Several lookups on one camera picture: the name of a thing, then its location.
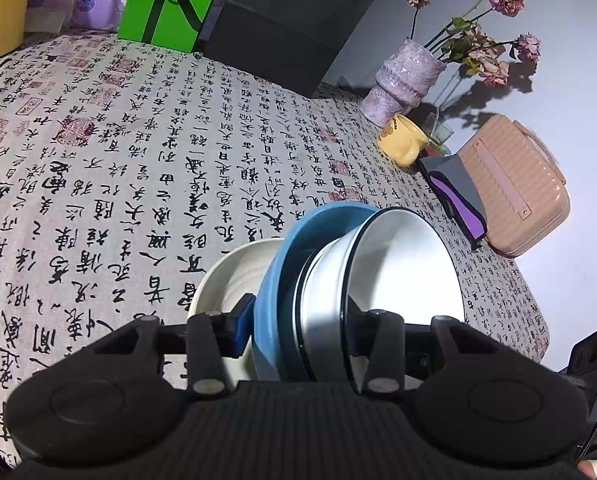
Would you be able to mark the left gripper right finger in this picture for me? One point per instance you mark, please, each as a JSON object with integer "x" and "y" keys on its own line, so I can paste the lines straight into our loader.
{"x": 386, "y": 362}

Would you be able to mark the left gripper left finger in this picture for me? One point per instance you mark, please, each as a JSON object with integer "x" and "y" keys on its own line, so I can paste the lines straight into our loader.
{"x": 212, "y": 338}

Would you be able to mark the cream plate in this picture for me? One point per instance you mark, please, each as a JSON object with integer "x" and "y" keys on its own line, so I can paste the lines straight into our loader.
{"x": 235, "y": 274}

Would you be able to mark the blue bowl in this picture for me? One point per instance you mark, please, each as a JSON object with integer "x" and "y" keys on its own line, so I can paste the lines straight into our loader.
{"x": 276, "y": 354}

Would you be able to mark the white bowl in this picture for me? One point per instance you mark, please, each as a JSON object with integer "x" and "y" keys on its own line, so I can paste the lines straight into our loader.
{"x": 395, "y": 261}
{"x": 318, "y": 306}

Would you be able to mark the person right hand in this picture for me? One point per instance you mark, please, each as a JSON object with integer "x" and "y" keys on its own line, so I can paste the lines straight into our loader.
{"x": 589, "y": 468}

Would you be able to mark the pink small suitcase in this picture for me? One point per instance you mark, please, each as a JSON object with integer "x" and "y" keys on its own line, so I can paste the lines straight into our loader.
{"x": 519, "y": 182}

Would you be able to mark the grey purple pouch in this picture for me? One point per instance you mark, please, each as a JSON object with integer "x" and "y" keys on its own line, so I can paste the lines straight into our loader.
{"x": 450, "y": 182}

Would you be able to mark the yellow mug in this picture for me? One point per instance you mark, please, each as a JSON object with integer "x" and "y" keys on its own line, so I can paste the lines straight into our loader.
{"x": 402, "y": 141}

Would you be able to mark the glass cup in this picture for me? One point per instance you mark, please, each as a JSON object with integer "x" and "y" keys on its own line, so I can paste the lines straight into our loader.
{"x": 438, "y": 133}

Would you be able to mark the purple ceramic vase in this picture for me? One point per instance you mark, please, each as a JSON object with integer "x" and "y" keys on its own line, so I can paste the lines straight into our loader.
{"x": 402, "y": 81}

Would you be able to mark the black paper bag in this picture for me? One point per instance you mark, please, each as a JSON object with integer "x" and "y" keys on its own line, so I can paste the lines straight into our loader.
{"x": 288, "y": 42}

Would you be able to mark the green paper bag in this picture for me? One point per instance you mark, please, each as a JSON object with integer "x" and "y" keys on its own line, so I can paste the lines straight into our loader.
{"x": 171, "y": 24}

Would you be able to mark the dried pink flowers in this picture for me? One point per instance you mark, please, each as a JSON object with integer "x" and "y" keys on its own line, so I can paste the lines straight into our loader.
{"x": 464, "y": 42}

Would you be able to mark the purple tissue pack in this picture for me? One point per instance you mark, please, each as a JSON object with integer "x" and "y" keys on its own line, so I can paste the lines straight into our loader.
{"x": 52, "y": 16}

